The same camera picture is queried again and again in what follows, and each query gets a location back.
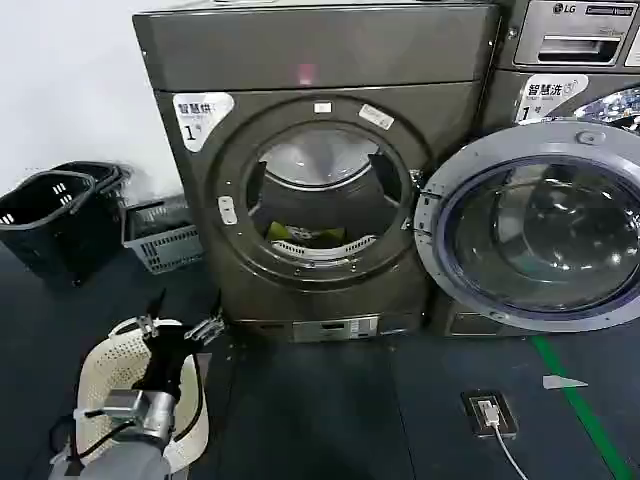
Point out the grey dryer with open drum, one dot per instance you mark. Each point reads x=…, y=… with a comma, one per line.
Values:
x=310, y=95

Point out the green floor tape line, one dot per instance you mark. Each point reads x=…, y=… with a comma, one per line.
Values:
x=580, y=415

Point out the grey dryer with drawer panel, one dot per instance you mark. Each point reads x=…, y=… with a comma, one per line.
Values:
x=565, y=35

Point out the grey slatted plastic crate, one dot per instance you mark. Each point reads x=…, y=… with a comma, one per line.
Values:
x=165, y=245

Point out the black floor socket box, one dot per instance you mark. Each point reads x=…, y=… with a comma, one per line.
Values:
x=490, y=417

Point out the black plastic shopping basket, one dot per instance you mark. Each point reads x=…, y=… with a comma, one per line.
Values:
x=107, y=172
x=50, y=235

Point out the white perforated laundry basket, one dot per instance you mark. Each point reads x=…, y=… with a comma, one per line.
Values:
x=112, y=365

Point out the white floor tape piece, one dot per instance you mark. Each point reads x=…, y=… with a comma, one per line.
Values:
x=562, y=382

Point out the green cloth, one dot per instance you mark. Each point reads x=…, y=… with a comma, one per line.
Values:
x=280, y=231

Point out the round glass dryer door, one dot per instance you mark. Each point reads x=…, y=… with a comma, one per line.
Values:
x=530, y=235

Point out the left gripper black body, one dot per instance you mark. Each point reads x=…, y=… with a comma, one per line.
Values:
x=167, y=362

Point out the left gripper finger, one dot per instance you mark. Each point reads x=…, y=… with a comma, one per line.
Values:
x=150, y=325
x=207, y=327

